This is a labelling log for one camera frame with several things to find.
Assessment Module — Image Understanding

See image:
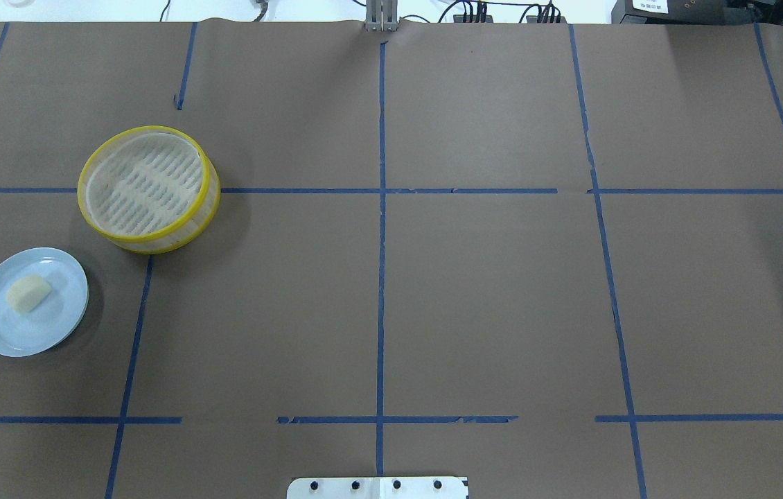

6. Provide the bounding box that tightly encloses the light blue plate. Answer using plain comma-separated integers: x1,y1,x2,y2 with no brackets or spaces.
0,247,89,358

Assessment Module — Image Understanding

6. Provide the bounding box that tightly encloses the black device with label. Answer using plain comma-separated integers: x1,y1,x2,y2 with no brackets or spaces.
610,1,783,26

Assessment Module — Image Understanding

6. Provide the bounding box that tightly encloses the black cable bundle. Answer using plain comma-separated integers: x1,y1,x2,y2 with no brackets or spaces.
437,0,496,24
520,1,568,25

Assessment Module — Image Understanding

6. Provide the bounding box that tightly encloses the white metal mounting plate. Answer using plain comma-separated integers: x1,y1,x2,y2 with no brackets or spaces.
286,476,470,498

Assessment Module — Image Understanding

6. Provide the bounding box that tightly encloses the black cable bundle right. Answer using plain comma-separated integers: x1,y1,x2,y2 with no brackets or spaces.
520,1,568,25

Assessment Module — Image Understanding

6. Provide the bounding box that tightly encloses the white folded bun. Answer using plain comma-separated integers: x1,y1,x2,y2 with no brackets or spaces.
5,274,53,315

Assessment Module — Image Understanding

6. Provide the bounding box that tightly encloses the yellow rimmed bamboo steamer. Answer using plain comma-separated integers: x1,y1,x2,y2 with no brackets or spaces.
77,125,221,255

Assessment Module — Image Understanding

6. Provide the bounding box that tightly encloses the black cable bundle left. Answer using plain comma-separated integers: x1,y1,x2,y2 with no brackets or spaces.
437,0,496,24

